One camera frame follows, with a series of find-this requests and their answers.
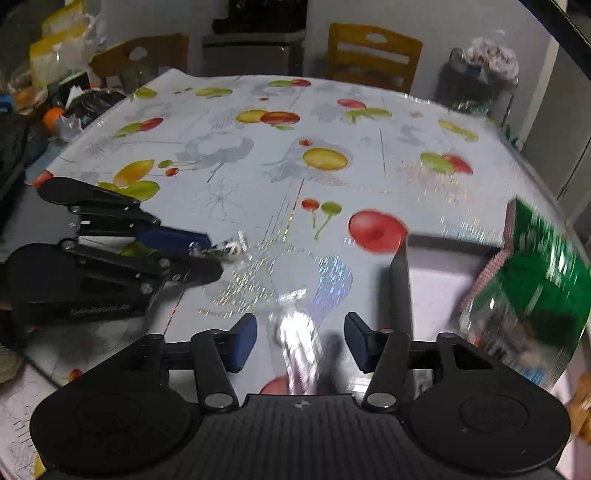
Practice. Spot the white plastic bag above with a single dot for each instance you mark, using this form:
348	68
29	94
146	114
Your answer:
491	57

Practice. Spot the black pole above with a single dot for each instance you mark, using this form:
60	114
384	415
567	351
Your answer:
575	16

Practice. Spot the black and grey water dispenser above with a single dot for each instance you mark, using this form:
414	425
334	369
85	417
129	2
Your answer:
249	55

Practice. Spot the orange fruit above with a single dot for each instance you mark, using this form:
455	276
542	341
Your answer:
53	117

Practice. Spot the glass jar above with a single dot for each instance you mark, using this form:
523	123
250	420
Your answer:
138	74

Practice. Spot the crumpled clear plastic wrap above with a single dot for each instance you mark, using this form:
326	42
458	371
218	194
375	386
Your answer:
70	128

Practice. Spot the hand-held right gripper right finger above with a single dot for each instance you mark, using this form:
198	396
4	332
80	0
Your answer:
362	344

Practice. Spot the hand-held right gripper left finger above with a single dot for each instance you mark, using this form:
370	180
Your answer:
242	344

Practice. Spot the fruit print tablecloth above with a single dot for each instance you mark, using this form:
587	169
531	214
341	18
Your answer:
277	184

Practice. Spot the yellow paper bag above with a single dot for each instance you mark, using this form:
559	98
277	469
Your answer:
62	18
51	60

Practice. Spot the wooden chair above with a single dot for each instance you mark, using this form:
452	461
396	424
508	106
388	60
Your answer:
341	50
171	55

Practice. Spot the blue packet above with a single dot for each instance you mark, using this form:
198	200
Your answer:
7	104

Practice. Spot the black container green label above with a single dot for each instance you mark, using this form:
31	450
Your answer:
69	87

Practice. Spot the grey storage rack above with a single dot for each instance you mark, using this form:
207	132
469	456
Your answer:
461	92

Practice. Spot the person's left forearm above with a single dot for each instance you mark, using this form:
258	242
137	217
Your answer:
9	364

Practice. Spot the white cardboard box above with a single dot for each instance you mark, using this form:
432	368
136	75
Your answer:
438	295

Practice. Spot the black plastic bag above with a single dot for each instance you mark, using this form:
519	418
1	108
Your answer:
97	106

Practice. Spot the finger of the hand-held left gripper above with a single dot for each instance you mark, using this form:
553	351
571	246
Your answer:
194	273
175	243

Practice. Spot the green snack bag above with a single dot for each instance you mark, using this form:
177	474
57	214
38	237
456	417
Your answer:
531	258

